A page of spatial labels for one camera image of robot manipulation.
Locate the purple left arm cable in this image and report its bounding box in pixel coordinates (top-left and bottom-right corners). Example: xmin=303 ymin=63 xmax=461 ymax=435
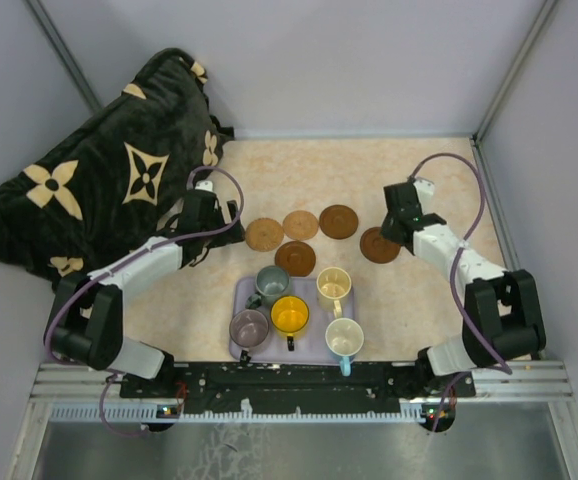
xmin=43 ymin=166 xmax=245 ymax=439

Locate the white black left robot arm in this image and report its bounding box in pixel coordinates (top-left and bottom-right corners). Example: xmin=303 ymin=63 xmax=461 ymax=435
xmin=44 ymin=189 xmax=244 ymax=397

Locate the yellow mug black handle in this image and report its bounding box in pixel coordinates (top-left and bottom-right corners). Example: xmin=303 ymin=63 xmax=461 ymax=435
xmin=270 ymin=295 xmax=310 ymax=352

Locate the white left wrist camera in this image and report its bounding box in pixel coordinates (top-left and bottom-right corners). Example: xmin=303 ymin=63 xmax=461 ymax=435
xmin=194 ymin=180 xmax=214 ymax=193

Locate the white mug blue handle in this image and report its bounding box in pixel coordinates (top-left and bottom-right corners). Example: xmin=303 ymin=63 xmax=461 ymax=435
xmin=325 ymin=318 xmax=365 ymax=377

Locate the grey mug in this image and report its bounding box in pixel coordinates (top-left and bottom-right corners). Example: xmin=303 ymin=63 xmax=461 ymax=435
xmin=245 ymin=265 xmax=292 ymax=309

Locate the black floral plush blanket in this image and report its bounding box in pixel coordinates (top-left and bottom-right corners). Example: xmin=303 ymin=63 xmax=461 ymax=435
xmin=0 ymin=48 xmax=234 ymax=284

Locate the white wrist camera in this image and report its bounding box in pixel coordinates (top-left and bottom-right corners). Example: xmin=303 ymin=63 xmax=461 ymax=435
xmin=413 ymin=177 xmax=435 ymax=212
xmin=194 ymin=180 xmax=214 ymax=193

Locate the lavender plastic tray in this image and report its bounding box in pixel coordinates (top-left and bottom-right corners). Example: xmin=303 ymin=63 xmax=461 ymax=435
xmin=229 ymin=276 xmax=360 ymax=366

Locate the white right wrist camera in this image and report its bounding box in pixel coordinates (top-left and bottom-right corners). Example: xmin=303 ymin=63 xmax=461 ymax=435
xmin=413 ymin=177 xmax=435 ymax=212

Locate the light wooden coaster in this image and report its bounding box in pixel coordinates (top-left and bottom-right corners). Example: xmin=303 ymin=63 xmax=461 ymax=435
xmin=282 ymin=210 xmax=319 ymax=241
xmin=245 ymin=218 xmax=284 ymax=252

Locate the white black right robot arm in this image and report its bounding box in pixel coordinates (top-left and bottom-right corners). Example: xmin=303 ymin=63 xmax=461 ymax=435
xmin=380 ymin=178 xmax=546 ymax=396

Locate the dark brown coaster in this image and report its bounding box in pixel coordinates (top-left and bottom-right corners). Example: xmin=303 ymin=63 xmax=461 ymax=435
xmin=359 ymin=227 xmax=401 ymax=264
xmin=274 ymin=241 xmax=316 ymax=277
xmin=319 ymin=204 xmax=359 ymax=240

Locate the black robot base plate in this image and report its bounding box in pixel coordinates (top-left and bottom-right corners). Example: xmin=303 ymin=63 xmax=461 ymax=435
xmin=120 ymin=361 xmax=451 ymax=414

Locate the purple mug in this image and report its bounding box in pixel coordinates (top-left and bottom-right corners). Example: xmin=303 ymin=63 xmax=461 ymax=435
xmin=229 ymin=309 xmax=270 ymax=364

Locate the cream mug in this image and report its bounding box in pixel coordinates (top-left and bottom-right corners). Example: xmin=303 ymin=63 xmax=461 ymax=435
xmin=316 ymin=267 xmax=352 ymax=319

